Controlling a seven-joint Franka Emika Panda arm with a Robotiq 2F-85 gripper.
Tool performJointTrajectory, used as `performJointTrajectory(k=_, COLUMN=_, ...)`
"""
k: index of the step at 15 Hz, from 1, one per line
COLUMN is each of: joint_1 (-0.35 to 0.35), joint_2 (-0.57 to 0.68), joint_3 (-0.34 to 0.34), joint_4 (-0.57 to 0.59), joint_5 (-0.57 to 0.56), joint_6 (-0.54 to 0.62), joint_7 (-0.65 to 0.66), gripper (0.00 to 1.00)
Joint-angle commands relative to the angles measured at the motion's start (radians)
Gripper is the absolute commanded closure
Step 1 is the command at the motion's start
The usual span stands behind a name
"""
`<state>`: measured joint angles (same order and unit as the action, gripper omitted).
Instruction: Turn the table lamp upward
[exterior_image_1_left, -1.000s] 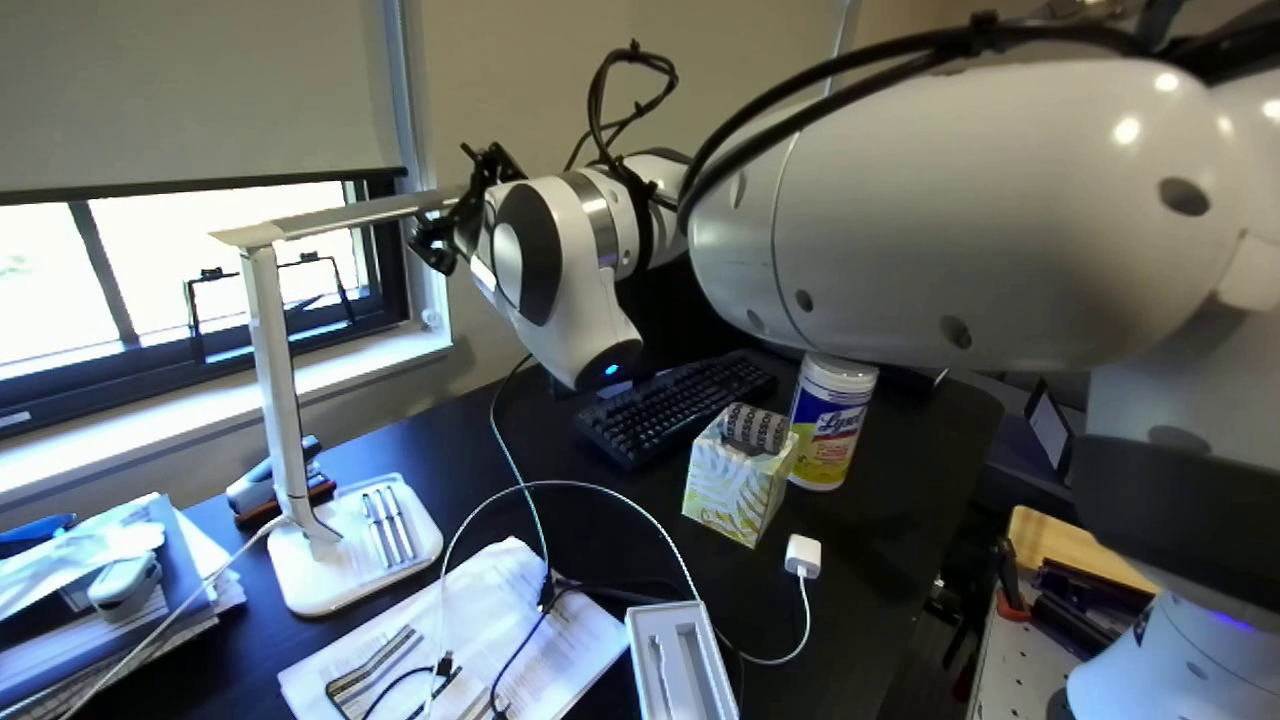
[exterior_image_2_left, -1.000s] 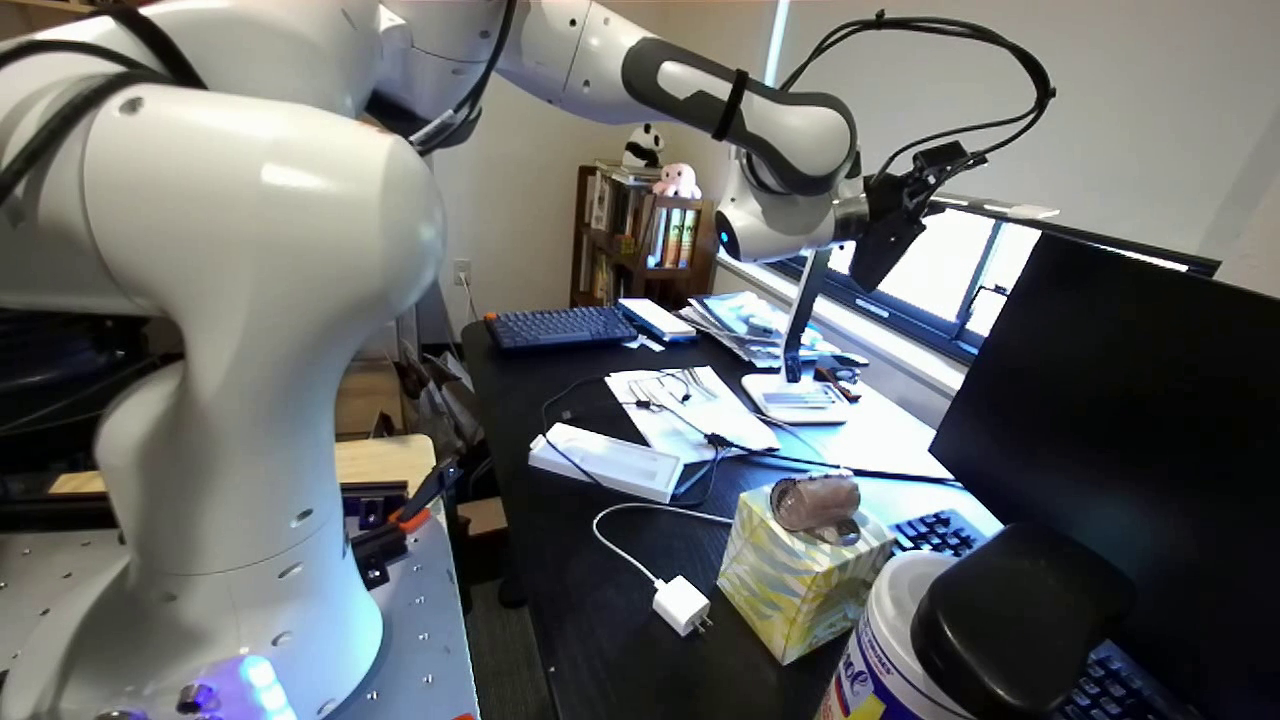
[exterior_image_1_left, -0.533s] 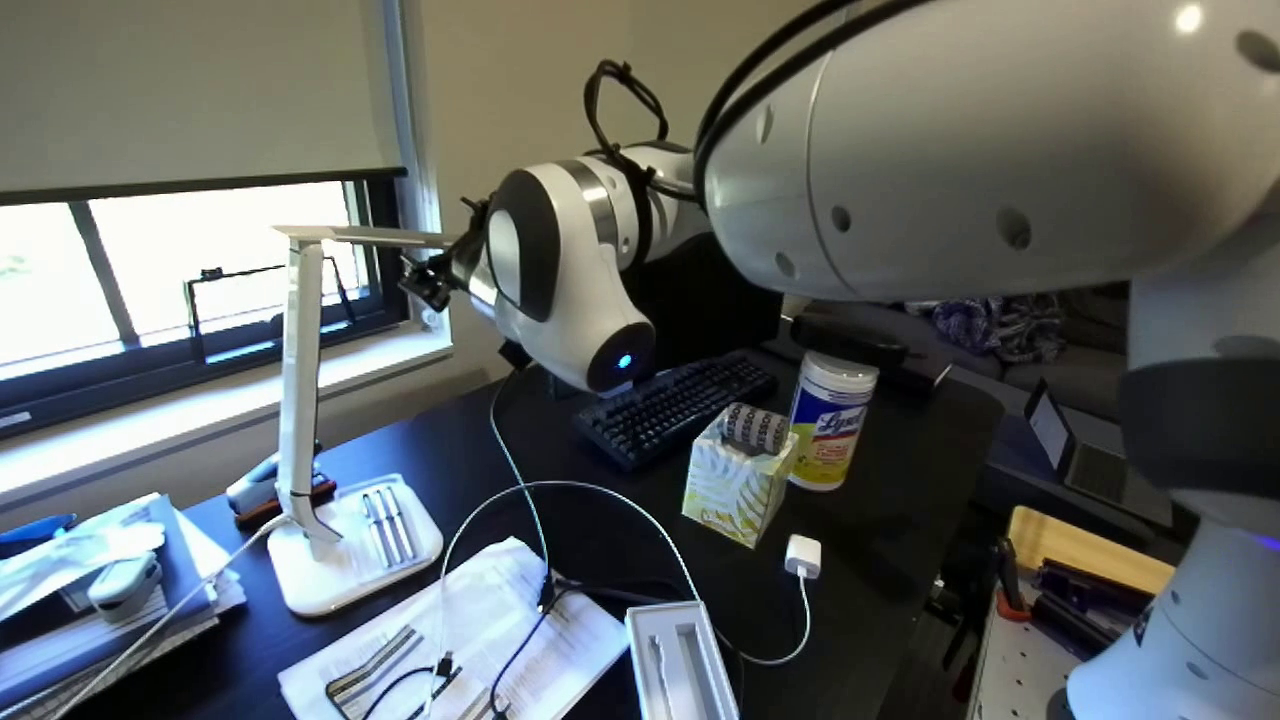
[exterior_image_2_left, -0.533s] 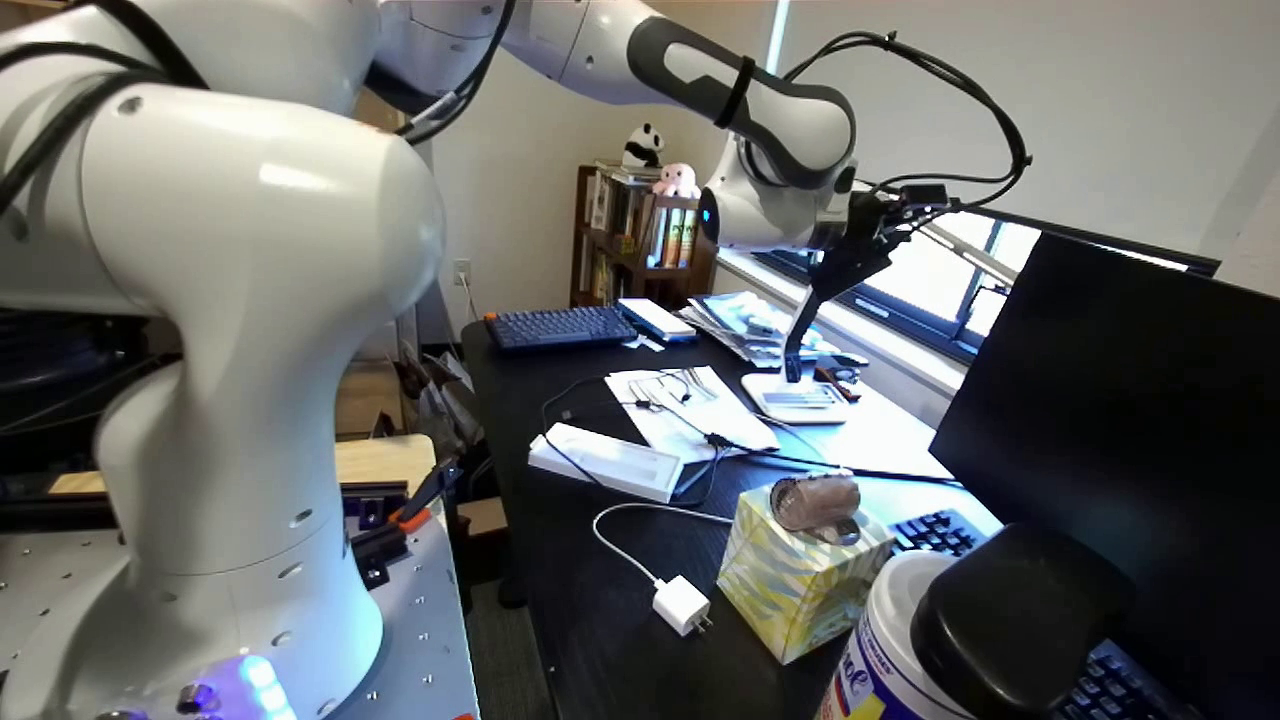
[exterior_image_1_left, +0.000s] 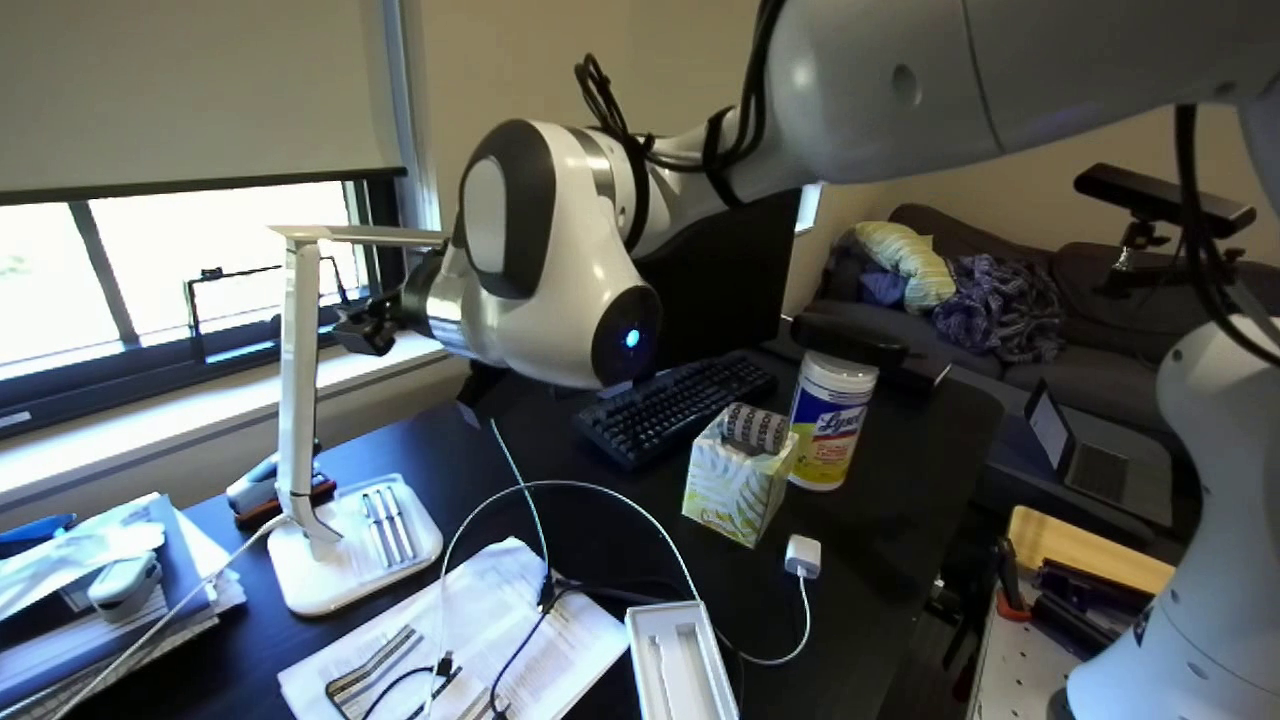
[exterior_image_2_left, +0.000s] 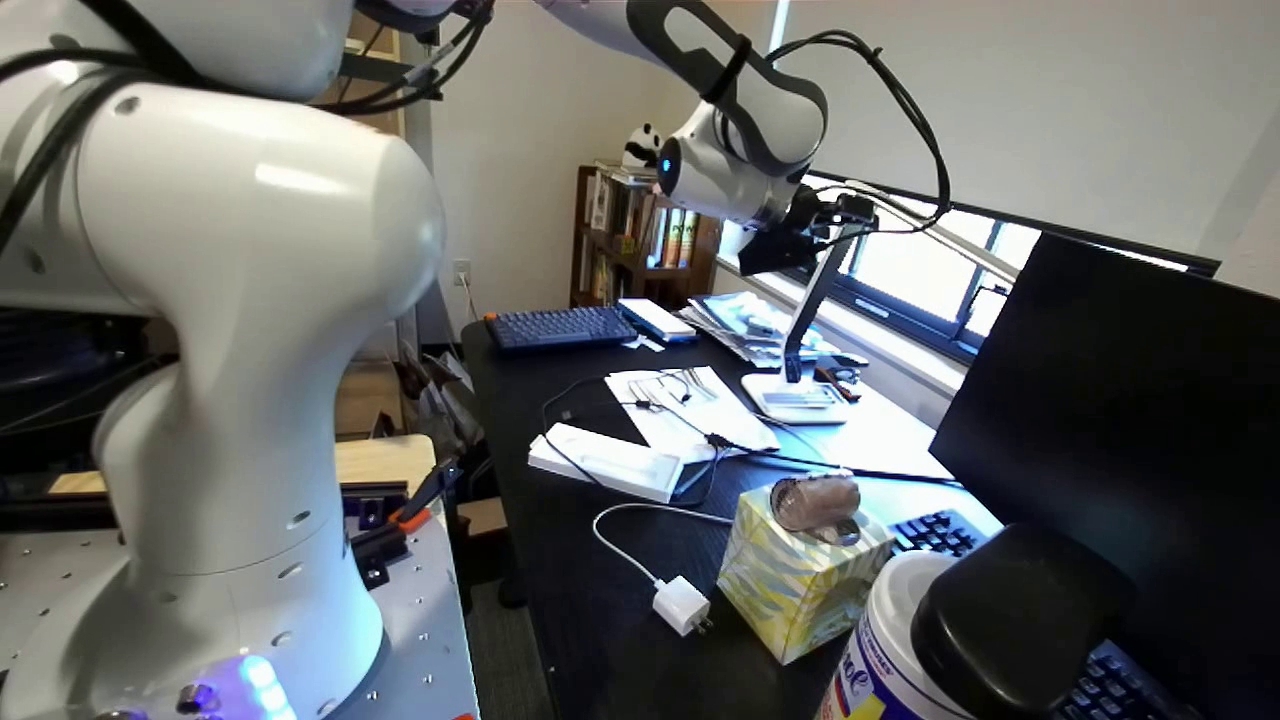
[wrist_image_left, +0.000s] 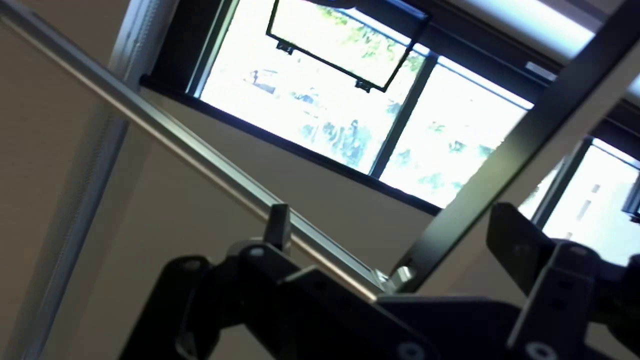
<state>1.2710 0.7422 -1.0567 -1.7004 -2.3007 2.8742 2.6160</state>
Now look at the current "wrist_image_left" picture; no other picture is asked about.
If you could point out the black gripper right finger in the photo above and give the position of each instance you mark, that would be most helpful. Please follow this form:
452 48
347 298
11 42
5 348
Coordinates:
521 247

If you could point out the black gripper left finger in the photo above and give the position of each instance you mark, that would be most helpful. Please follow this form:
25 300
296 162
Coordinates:
279 226

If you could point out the white folding desk lamp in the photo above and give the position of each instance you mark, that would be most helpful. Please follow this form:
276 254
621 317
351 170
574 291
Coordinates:
527 141

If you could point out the beige roller window blind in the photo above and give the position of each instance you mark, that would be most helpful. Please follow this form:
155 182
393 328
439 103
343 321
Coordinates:
533 27

